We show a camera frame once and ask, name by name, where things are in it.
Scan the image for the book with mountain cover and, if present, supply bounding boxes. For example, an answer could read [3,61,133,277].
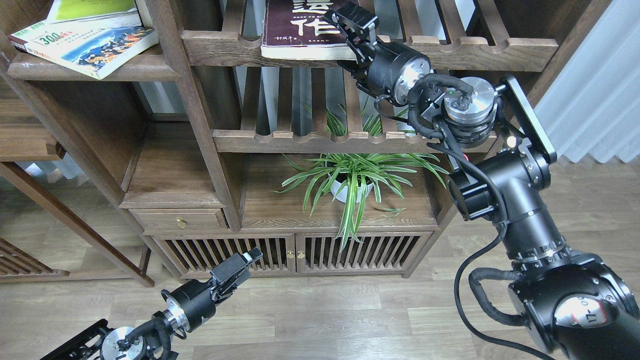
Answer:
[7,22,159,80]

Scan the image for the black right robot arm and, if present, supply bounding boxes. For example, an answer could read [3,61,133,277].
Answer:
[323,2,639,360]

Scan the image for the dark wooden bookshelf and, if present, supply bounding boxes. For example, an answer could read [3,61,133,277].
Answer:
[0,0,613,285]

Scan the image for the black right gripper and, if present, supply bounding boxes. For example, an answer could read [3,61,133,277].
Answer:
[323,2,431,107]

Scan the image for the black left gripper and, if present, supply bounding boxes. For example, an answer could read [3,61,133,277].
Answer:
[161,247,263,332]

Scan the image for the white plant pot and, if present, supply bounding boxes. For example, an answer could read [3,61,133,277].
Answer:
[330,173,374,205]

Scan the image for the maroon book white characters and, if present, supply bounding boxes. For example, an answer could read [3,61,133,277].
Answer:
[260,0,355,60]

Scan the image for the yellow green book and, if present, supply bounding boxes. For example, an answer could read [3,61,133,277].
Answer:
[45,0,143,28]

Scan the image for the green spider plant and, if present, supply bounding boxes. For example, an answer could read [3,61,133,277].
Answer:
[272,80,451,252]

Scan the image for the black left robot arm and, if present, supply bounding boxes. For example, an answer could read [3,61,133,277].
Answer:
[43,247,263,360]

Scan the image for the brass drawer knob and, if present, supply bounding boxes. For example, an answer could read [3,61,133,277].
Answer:
[175,217,187,229]

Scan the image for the white curtain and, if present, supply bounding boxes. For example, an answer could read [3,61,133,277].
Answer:
[535,0,640,163]

